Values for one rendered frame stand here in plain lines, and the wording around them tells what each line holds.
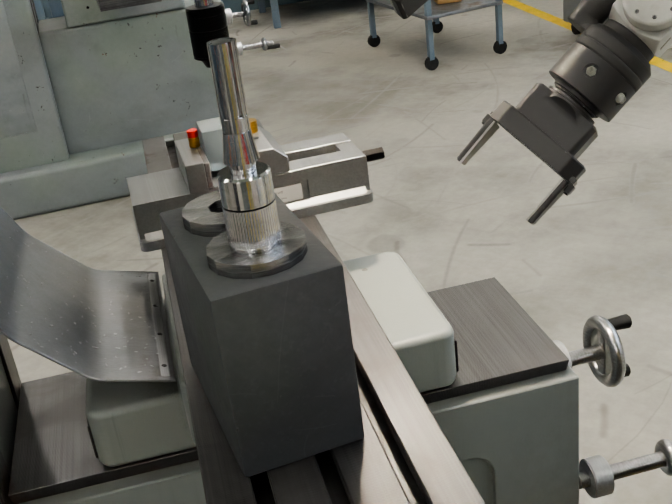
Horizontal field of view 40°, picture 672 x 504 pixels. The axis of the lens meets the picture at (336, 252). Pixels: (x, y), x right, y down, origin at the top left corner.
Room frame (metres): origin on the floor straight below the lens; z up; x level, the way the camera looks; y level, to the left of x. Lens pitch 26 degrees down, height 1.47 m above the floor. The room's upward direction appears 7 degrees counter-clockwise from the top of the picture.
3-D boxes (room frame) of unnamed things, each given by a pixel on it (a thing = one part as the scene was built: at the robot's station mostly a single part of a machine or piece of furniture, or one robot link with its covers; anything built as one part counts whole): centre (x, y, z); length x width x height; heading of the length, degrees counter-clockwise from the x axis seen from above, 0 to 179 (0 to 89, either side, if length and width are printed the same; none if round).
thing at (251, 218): (0.76, 0.07, 1.16); 0.05 x 0.05 x 0.06
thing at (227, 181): (0.76, 0.07, 1.19); 0.05 x 0.05 x 0.01
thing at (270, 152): (1.32, 0.09, 1.02); 0.12 x 0.06 x 0.04; 13
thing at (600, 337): (1.25, -0.37, 0.63); 0.16 x 0.12 x 0.12; 101
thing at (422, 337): (1.16, 0.12, 0.79); 0.50 x 0.35 x 0.12; 101
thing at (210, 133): (1.31, 0.15, 1.04); 0.06 x 0.05 x 0.06; 13
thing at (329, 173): (1.31, 0.12, 0.98); 0.35 x 0.15 x 0.11; 103
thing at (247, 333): (0.80, 0.08, 1.03); 0.22 x 0.12 x 0.20; 18
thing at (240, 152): (0.76, 0.07, 1.25); 0.03 x 0.03 x 0.11
